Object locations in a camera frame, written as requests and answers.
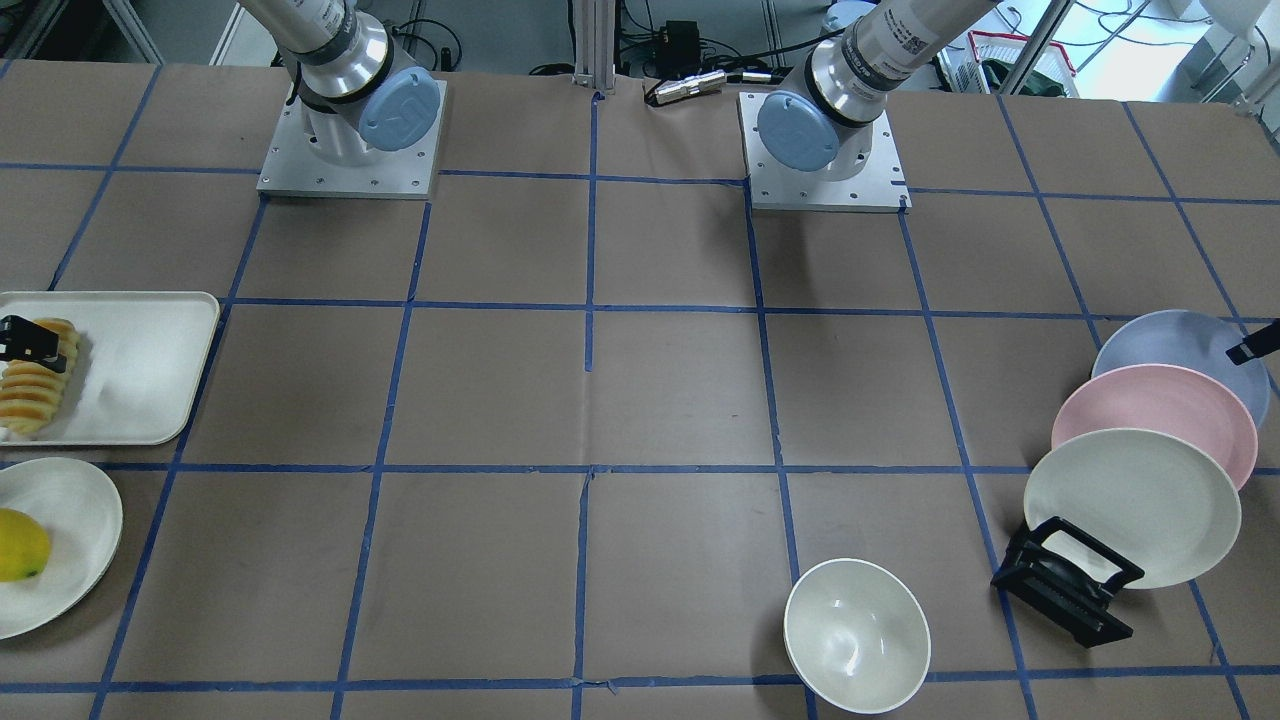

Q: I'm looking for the striped bread roll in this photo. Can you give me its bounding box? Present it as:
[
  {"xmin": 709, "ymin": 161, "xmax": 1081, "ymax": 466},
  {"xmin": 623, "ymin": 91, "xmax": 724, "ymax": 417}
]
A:
[{"xmin": 1, "ymin": 316, "xmax": 81, "ymax": 437}]

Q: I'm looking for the light blue round plate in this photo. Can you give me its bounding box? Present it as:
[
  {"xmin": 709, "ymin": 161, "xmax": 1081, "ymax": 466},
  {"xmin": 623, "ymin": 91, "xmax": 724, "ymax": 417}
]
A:
[{"xmin": 1091, "ymin": 309, "xmax": 1272, "ymax": 428}]

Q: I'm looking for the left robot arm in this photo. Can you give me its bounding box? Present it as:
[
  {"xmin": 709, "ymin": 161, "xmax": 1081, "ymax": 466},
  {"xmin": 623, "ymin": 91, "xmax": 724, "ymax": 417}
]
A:
[{"xmin": 740, "ymin": 1, "xmax": 1230, "ymax": 220}]

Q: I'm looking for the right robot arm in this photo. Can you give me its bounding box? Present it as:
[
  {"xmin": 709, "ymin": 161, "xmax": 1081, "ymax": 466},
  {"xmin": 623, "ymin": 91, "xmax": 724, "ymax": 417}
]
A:
[{"xmin": 3, "ymin": 1, "xmax": 444, "ymax": 318}]

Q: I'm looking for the pink round plate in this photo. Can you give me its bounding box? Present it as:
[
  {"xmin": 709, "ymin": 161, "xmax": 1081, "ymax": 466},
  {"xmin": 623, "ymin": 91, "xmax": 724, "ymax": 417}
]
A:
[{"xmin": 1050, "ymin": 363, "xmax": 1260, "ymax": 489}]

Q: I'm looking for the cream plate with lemon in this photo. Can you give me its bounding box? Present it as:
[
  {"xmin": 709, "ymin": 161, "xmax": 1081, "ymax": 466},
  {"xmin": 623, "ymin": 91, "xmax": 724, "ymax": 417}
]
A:
[{"xmin": 1, "ymin": 457, "xmax": 123, "ymax": 641}]

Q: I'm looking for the cream round plate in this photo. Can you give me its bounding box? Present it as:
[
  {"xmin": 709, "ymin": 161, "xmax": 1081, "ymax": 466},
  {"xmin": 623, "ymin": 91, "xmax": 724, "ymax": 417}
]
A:
[{"xmin": 1021, "ymin": 428, "xmax": 1242, "ymax": 591}]

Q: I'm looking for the black plate rack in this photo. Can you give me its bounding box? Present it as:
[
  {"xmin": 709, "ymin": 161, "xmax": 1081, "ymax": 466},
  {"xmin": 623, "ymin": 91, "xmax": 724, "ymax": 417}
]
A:
[{"xmin": 989, "ymin": 516, "xmax": 1146, "ymax": 648}]

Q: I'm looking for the white rectangular tray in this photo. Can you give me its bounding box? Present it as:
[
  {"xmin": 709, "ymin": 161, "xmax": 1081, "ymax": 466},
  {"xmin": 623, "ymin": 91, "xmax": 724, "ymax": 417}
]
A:
[{"xmin": 1, "ymin": 291, "xmax": 221, "ymax": 448}]

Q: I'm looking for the yellow lemon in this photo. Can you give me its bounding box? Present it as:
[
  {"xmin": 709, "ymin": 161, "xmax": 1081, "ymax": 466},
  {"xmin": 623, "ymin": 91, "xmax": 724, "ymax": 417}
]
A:
[{"xmin": 1, "ymin": 509, "xmax": 52, "ymax": 583}]

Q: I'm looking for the cream bowl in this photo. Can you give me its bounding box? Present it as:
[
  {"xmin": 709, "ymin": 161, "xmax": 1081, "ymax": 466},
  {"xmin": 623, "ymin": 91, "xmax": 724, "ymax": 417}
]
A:
[{"xmin": 782, "ymin": 559, "xmax": 933, "ymax": 715}]

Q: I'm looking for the black power adapter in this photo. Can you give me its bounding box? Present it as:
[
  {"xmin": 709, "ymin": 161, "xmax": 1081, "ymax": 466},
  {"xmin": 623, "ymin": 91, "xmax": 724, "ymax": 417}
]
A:
[{"xmin": 654, "ymin": 20, "xmax": 701, "ymax": 76}]

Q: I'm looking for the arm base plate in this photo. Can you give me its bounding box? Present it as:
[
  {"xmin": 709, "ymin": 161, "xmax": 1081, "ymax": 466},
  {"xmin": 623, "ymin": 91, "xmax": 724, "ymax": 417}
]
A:
[
  {"xmin": 739, "ymin": 92, "xmax": 913, "ymax": 213},
  {"xmin": 256, "ymin": 79, "xmax": 448, "ymax": 200}
]

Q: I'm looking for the red wire basket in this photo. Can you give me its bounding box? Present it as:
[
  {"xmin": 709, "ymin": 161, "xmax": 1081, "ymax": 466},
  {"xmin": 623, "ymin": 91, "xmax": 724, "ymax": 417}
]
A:
[{"xmin": 950, "ymin": 29, "xmax": 1079, "ymax": 97}]

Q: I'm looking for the silver cable connector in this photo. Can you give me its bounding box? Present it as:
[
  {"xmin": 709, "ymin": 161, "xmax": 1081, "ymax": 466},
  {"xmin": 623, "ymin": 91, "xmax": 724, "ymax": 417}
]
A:
[{"xmin": 644, "ymin": 70, "xmax": 728, "ymax": 108}]

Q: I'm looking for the aluminium frame post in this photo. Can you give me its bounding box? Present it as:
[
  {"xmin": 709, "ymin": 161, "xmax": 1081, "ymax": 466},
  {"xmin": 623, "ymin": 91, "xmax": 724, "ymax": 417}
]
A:
[{"xmin": 568, "ymin": 0, "xmax": 620, "ymax": 97}]

